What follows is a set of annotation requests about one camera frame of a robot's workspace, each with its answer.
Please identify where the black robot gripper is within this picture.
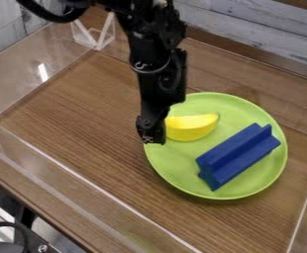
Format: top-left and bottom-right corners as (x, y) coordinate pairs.
(131, 48), (187, 144)

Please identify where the yellow toy banana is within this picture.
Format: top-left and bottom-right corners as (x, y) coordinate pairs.
(164, 114), (220, 141)

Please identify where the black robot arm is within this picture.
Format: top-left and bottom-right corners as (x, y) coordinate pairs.
(16, 0), (187, 144)

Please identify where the green round plate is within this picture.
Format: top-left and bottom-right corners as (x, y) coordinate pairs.
(144, 92), (287, 200)

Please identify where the blue T-shaped block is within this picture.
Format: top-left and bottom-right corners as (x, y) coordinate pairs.
(195, 124), (280, 191)

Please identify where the black metal table leg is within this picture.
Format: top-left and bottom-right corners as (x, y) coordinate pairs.
(15, 207), (60, 253)

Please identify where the clear acrylic corner bracket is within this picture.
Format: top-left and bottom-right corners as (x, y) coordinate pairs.
(69, 13), (116, 51)

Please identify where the clear acrylic tray wall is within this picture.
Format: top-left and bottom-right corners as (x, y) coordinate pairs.
(0, 126), (200, 253)

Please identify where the black cable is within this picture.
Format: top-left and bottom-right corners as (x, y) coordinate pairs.
(0, 220), (29, 253)

